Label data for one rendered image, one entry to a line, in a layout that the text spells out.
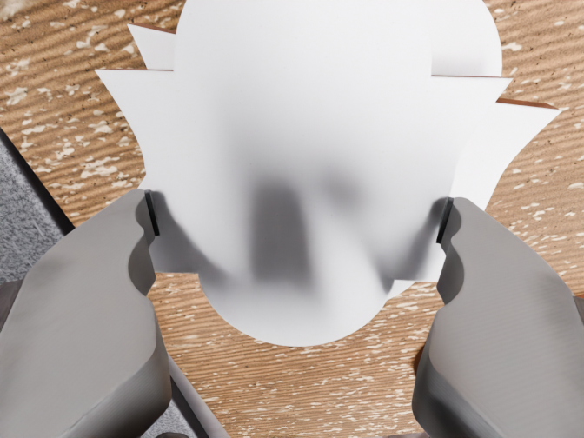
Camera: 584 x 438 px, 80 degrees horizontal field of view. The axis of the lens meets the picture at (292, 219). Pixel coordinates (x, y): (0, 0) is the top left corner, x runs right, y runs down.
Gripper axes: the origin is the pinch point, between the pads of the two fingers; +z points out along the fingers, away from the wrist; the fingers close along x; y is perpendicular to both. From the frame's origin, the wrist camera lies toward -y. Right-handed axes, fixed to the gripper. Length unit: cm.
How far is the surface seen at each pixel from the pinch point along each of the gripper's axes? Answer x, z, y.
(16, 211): -18.2, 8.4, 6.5
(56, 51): -10.7, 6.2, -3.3
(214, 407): -7.0, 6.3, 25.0
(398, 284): 4.8, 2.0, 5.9
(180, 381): -10.3, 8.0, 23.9
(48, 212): -16.3, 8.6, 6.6
